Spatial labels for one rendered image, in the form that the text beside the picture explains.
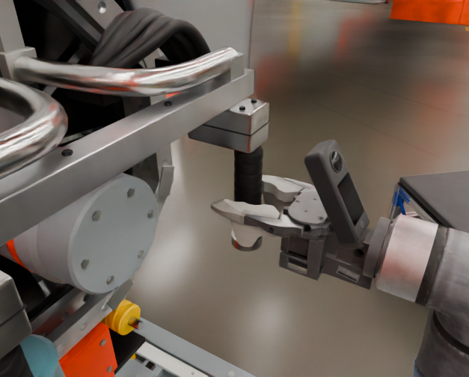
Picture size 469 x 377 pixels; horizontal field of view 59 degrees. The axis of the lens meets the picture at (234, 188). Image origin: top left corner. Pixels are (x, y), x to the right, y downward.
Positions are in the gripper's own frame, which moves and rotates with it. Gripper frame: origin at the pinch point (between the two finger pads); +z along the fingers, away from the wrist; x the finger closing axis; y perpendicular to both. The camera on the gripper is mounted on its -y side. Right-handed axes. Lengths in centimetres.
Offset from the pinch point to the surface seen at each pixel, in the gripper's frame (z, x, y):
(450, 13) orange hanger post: 4, 344, 23
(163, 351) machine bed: 33, 16, 75
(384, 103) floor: 30, 285, 83
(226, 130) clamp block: -0.5, -2.6, -9.5
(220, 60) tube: -0.4, -3.5, -17.7
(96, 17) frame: 18.3, -2.2, -20.2
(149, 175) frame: 20.5, 5.9, 6.8
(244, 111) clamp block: -2.5, -1.9, -12.0
